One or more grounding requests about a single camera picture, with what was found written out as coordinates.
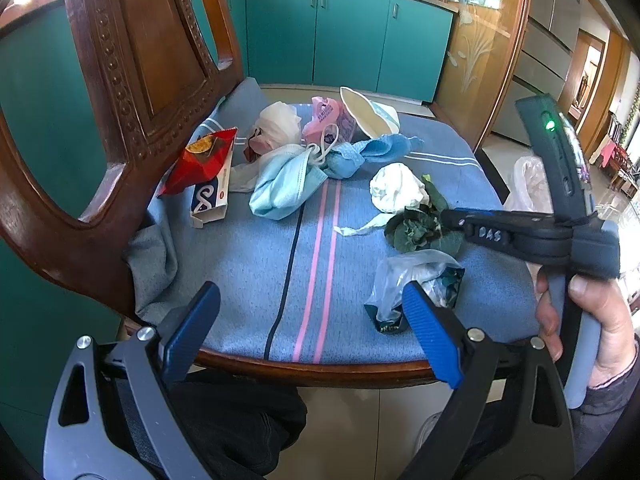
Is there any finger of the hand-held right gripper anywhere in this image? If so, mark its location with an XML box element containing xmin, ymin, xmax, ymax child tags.
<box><xmin>440</xmin><ymin>208</ymin><xmax>571</xmax><ymax>231</ymax></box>
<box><xmin>462</xmin><ymin>224</ymin><xmax>573</xmax><ymax>267</ymax></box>

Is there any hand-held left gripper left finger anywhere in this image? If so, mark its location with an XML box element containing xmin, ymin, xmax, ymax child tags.
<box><xmin>42</xmin><ymin>281</ymin><xmax>222</xmax><ymax>480</ymax></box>

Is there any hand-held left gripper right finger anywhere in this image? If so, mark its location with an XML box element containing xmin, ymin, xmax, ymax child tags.
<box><xmin>400</xmin><ymin>281</ymin><xmax>576</xmax><ymax>480</ymax></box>

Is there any translucent white bin bag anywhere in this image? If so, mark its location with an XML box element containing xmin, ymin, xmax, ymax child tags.
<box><xmin>502</xmin><ymin>156</ymin><xmax>556</xmax><ymax>213</ymax></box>

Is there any green vegetable leaf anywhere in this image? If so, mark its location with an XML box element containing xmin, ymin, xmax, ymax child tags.
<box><xmin>384</xmin><ymin>175</ymin><xmax>466</xmax><ymax>256</ymax></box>

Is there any white and blue carton box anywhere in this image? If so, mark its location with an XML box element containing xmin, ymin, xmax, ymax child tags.
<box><xmin>189</xmin><ymin>152</ymin><xmax>235</xmax><ymax>229</ymax></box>

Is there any red snack packet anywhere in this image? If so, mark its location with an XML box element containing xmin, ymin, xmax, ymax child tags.
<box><xmin>156</xmin><ymin>127</ymin><xmax>239</xmax><ymax>197</ymax></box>

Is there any person's right hand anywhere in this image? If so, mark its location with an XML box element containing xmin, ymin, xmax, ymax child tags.
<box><xmin>534</xmin><ymin>265</ymin><xmax>640</xmax><ymax>391</ymax></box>

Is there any clear plastic bag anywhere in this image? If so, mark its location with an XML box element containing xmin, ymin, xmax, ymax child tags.
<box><xmin>364</xmin><ymin>250</ymin><xmax>466</xmax><ymax>336</ymax></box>

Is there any white crumpled tissue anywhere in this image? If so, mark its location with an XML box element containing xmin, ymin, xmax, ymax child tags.
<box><xmin>369</xmin><ymin>162</ymin><xmax>431</xmax><ymax>213</ymax></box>

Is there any blue striped seat cloth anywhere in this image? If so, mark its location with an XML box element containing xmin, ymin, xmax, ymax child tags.
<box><xmin>125</xmin><ymin>77</ymin><xmax>543</xmax><ymax>366</ymax></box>

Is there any wooden glass door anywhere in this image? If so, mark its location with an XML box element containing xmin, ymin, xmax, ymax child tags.
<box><xmin>432</xmin><ymin>0</ymin><xmax>534</xmax><ymax>149</ymax></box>

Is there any white paper strip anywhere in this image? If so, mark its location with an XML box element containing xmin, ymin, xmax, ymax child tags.
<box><xmin>333</xmin><ymin>212</ymin><xmax>396</xmax><ymax>237</ymax></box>

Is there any silver refrigerator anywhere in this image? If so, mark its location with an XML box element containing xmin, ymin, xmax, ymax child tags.
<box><xmin>490</xmin><ymin>0</ymin><xmax>585</xmax><ymax>149</ymax></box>

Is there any blue crumpled cloth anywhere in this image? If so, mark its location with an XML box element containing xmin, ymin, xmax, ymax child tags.
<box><xmin>325</xmin><ymin>133</ymin><xmax>426</xmax><ymax>180</ymax></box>

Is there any light blue face mask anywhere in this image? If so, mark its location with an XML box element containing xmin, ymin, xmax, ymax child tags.
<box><xmin>248</xmin><ymin>144</ymin><xmax>341</xmax><ymax>221</ymax></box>

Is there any pink packet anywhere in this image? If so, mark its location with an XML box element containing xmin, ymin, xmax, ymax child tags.
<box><xmin>301</xmin><ymin>96</ymin><xmax>357</xmax><ymax>145</ymax></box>

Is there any crumpled white plastic bag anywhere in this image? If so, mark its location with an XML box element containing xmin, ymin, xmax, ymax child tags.
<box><xmin>243</xmin><ymin>101</ymin><xmax>304</xmax><ymax>161</ymax></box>

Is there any carved wooden chair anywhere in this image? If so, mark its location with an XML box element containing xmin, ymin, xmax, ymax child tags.
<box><xmin>0</xmin><ymin>0</ymin><xmax>501</xmax><ymax>390</ymax></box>

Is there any wooden doorway frame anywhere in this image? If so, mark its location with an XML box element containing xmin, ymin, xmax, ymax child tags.
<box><xmin>565</xmin><ymin>30</ymin><xmax>632</xmax><ymax>161</ymax></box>

